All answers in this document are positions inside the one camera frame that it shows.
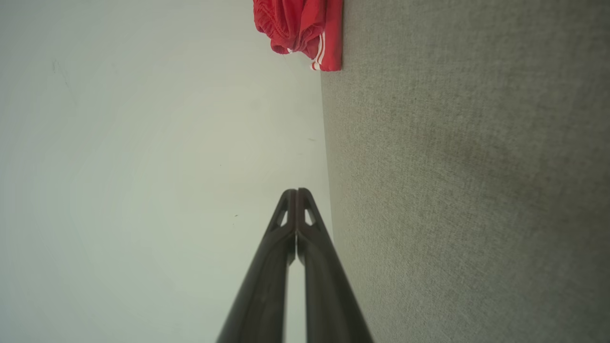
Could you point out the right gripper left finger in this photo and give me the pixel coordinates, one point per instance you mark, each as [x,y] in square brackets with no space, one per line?
[262,295]

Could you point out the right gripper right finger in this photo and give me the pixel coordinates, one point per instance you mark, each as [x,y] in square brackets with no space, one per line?
[329,295]

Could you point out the red white number jersey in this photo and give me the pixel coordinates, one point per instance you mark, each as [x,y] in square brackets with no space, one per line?
[295,24]

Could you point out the grey fabric sofa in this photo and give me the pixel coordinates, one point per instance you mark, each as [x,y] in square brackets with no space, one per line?
[476,190]

